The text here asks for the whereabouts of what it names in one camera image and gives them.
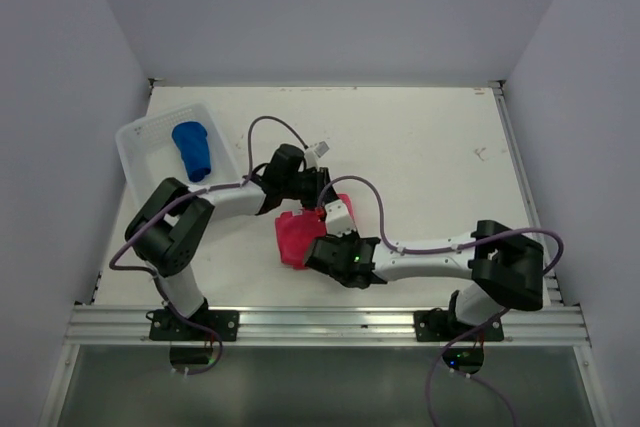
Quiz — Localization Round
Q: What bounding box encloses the pink towel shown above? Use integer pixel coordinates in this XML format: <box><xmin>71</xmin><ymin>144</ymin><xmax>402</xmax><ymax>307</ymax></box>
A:
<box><xmin>274</xmin><ymin>208</ymin><xmax>327</xmax><ymax>270</ymax></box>

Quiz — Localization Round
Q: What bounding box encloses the blue towel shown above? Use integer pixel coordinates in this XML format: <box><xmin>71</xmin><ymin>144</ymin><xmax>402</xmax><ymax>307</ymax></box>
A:
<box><xmin>171</xmin><ymin>121</ymin><xmax>211</xmax><ymax>183</ymax></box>

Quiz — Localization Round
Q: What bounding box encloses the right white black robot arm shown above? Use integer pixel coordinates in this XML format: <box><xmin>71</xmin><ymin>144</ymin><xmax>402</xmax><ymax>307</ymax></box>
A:
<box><xmin>304</xmin><ymin>220</ymin><xmax>544</xmax><ymax>340</ymax></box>

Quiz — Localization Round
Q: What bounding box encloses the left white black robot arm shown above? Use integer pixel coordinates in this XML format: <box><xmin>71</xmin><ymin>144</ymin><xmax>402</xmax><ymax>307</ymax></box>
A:
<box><xmin>123</xmin><ymin>141</ymin><xmax>329</xmax><ymax>340</ymax></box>

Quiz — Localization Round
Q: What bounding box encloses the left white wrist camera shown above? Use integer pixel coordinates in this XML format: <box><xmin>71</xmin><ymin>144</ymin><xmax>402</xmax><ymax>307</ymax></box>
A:
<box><xmin>304</xmin><ymin>141</ymin><xmax>330</xmax><ymax>169</ymax></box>

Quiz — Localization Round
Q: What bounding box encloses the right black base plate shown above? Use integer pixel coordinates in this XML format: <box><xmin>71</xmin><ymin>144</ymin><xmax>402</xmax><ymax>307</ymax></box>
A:
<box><xmin>413</xmin><ymin>308</ymin><xmax>505</xmax><ymax>342</ymax></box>

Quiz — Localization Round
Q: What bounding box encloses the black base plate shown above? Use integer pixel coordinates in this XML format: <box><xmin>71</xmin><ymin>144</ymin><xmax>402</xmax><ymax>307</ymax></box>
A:
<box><xmin>413</xmin><ymin>308</ymin><xmax>505</xmax><ymax>342</ymax></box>
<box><xmin>145</xmin><ymin>308</ymin><xmax>240</xmax><ymax>342</ymax></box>

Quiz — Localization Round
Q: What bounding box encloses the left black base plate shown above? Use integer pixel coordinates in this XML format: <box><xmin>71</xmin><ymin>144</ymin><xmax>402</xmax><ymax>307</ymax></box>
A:
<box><xmin>145</xmin><ymin>308</ymin><xmax>240</xmax><ymax>342</ymax></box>

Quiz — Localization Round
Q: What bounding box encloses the right aluminium rail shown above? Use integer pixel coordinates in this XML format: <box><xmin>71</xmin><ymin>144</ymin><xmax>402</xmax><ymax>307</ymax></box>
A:
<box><xmin>489</xmin><ymin>81</ymin><xmax>564</xmax><ymax>306</ymax></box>

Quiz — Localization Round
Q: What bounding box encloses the aluminium rail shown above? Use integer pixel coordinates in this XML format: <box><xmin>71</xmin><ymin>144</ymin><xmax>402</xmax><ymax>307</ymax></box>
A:
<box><xmin>63</xmin><ymin>305</ymin><xmax>590</xmax><ymax>347</ymax></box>
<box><xmin>489</xmin><ymin>81</ymin><xmax>564</xmax><ymax>306</ymax></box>

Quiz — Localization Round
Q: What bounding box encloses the front aluminium rail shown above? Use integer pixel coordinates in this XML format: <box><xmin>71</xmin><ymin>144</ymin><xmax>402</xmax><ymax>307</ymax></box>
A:
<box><xmin>63</xmin><ymin>305</ymin><xmax>590</xmax><ymax>347</ymax></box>

